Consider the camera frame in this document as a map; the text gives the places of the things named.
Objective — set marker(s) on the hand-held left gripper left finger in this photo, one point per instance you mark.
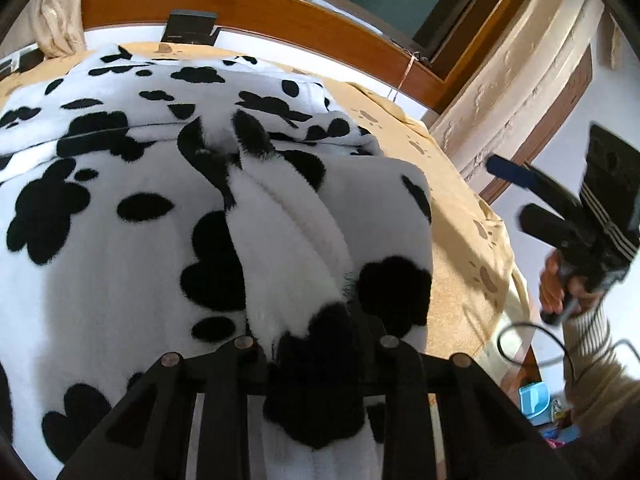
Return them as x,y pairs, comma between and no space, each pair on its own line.
235,375

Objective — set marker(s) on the person's right hand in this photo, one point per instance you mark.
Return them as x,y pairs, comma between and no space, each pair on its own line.
550,285

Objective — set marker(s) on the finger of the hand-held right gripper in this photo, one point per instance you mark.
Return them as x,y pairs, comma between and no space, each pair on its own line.
550,230
525,170

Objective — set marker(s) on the cow print fleece garment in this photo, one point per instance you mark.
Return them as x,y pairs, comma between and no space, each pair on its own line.
150,260

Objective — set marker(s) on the cream curtain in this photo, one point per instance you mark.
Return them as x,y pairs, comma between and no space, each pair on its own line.
515,75
60,15

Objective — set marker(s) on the wooden headboard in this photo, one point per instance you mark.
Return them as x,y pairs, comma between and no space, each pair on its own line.
250,5

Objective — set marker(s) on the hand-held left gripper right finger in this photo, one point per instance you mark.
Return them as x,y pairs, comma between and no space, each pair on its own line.
400,375

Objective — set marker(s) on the blue plastic container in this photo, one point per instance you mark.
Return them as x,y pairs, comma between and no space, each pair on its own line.
532,400

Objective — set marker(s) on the tan paw print blanket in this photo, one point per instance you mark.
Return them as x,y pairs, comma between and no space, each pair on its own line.
460,260

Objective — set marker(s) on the dark grey box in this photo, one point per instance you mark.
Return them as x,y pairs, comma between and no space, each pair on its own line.
190,27

